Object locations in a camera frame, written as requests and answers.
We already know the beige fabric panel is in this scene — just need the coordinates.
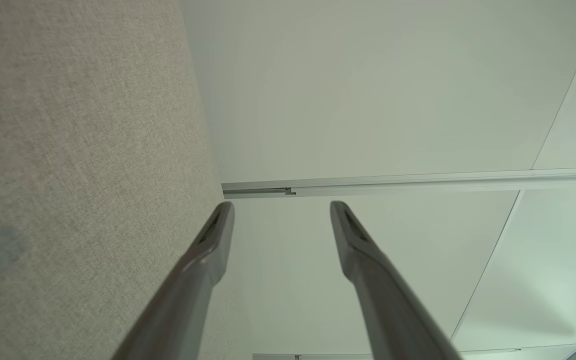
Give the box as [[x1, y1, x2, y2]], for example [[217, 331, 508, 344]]
[[0, 0, 251, 360]]

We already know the long aluminium wall rail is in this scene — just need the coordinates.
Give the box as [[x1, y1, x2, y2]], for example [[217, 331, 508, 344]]
[[221, 167, 576, 200]]

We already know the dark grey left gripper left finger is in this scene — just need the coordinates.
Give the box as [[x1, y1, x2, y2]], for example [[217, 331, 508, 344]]
[[110, 201, 235, 360]]

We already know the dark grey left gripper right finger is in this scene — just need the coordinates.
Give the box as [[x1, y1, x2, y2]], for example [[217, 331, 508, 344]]
[[329, 201, 464, 360]]

